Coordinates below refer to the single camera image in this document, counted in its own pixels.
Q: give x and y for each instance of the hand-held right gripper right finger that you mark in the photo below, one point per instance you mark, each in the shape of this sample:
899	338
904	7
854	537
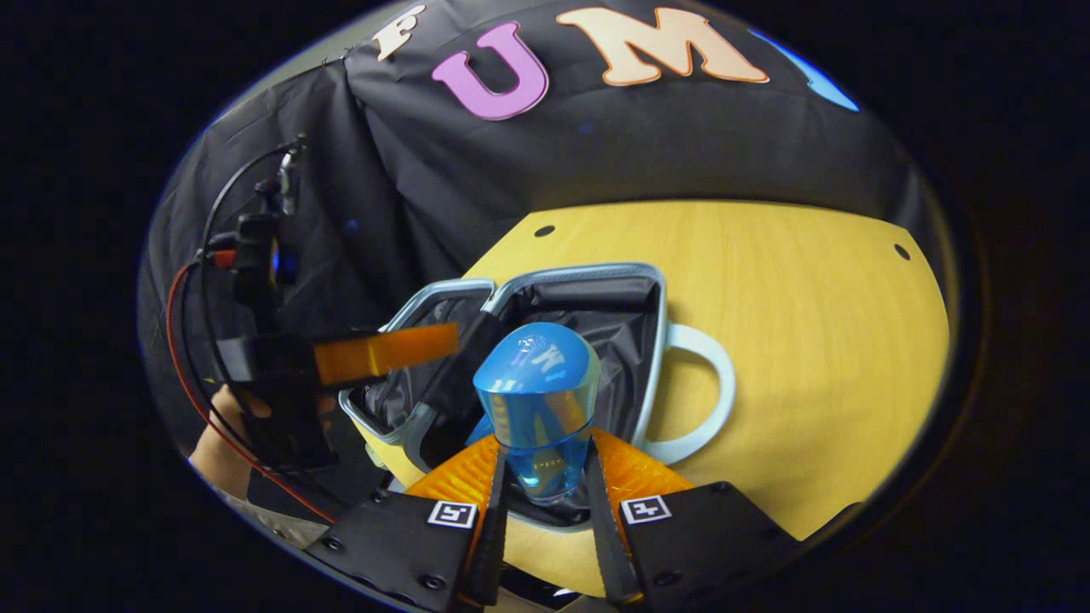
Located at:
603	545

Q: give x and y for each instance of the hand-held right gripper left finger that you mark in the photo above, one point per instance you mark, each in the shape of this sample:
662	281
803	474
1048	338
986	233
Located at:
494	545

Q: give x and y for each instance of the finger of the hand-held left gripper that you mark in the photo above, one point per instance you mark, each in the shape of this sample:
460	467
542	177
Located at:
383	353

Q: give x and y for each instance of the blue bottle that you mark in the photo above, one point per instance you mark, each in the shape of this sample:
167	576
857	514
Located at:
536	383

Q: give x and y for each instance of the pale blue suitcase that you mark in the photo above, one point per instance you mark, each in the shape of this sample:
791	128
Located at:
613	340

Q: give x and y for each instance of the black backdrop cloth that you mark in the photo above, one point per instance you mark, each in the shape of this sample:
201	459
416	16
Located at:
639	145

